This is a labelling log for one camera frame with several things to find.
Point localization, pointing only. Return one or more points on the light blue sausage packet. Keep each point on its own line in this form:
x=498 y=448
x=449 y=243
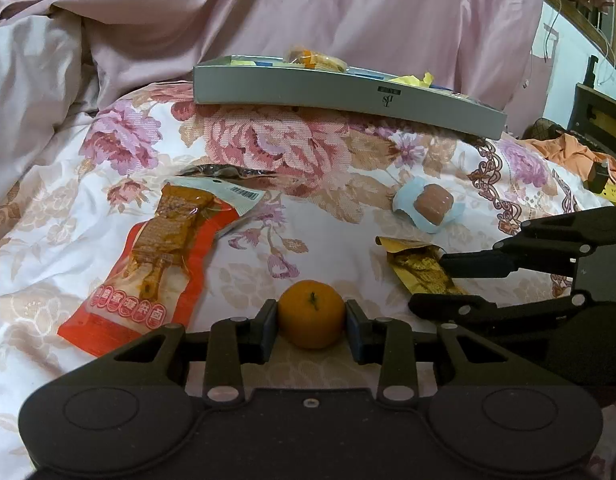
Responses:
x=430 y=205

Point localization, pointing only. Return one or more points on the gold snack packet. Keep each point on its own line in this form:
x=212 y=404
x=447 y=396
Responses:
x=418 y=265

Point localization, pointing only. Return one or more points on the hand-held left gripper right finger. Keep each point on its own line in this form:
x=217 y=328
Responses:
x=352 y=330

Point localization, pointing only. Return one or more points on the red meat snack packet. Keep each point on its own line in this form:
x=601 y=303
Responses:
x=153 y=270

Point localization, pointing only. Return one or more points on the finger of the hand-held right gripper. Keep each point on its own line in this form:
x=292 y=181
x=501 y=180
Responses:
x=478 y=262
x=453 y=307

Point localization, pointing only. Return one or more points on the yellow power strip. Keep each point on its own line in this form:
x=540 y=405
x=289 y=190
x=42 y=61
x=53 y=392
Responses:
x=613 y=190

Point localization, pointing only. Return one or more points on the orange mandarin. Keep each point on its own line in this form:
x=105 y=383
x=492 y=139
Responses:
x=312 y=317

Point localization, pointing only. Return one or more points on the cream bread packet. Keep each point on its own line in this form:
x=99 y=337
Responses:
x=303 y=56

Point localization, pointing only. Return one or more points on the floral bedsheet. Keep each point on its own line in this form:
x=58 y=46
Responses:
x=313 y=210

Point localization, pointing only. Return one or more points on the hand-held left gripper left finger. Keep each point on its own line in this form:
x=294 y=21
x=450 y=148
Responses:
x=270 y=327

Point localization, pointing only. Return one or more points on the dark clear snack packet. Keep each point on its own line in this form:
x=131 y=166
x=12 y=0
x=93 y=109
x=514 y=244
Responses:
x=218 y=171

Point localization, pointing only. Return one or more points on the crumpled yellow paper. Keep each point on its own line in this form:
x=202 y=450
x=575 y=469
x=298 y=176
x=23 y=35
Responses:
x=413 y=80

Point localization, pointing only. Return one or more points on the orange cloth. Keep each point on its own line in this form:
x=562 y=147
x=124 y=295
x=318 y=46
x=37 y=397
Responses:
x=568 y=152

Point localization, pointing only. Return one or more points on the pink satin duvet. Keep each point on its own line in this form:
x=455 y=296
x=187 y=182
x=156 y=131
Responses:
x=238 y=10

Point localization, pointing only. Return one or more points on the grey cardboard box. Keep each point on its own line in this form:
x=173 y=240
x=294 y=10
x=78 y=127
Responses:
x=313 y=92

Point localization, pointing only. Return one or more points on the brown woven item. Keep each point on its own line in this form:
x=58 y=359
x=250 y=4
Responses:
x=538 y=129

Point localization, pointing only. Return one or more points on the black furniture frame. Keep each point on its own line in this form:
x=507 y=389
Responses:
x=585 y=110

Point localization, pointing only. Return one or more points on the pale white quilt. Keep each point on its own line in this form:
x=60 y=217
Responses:
x=33 y=110

